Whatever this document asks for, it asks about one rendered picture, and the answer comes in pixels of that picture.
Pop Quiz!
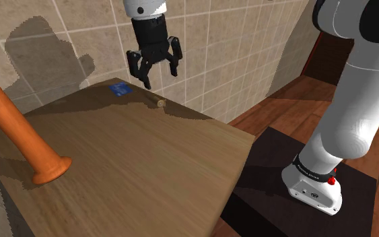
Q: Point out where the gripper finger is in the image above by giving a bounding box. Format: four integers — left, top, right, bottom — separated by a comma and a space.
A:
165, 35, 184, 77
126, 48, 153, 90

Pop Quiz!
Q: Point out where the blue card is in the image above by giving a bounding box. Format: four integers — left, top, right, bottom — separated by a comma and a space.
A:
108, 82, 133, 98

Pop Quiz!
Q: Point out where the small wooden cylinder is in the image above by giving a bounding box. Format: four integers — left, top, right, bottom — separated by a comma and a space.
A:
148, 95, 167, 108

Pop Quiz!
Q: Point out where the wooden table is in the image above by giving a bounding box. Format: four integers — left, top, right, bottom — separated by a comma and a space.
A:
0, 77, 256, 237

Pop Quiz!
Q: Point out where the orange baseball bat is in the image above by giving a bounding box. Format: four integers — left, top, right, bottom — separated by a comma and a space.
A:
0, 61, 73, 185

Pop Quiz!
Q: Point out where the dark robot stand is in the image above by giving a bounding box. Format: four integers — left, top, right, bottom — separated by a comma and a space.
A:
220, 126, 378, 237

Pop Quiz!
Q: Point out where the dark brown door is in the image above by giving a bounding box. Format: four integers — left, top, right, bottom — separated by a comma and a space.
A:
300, 31, 355, 87

